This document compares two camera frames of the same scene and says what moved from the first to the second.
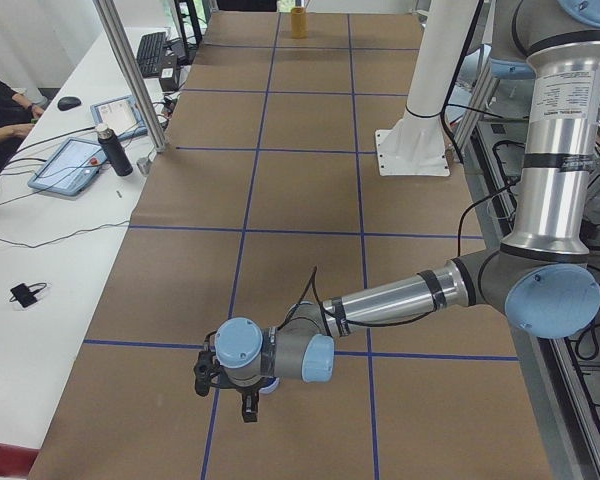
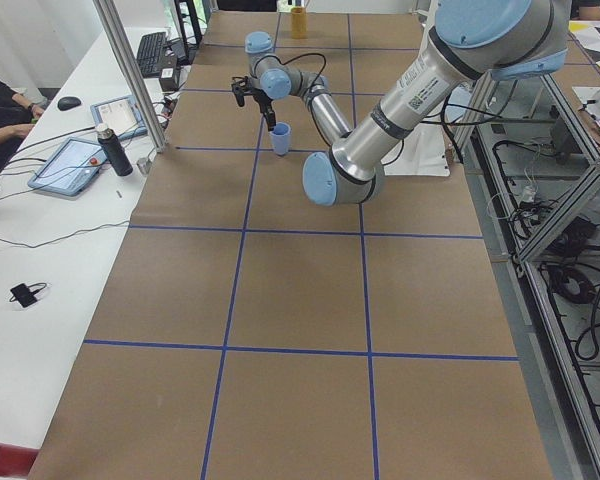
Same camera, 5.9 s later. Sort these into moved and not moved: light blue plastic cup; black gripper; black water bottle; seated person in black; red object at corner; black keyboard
Moved: black gripper; light blue plastic cup
Not moved: seated person in black; black keyboard; black water bottle; red object at corner
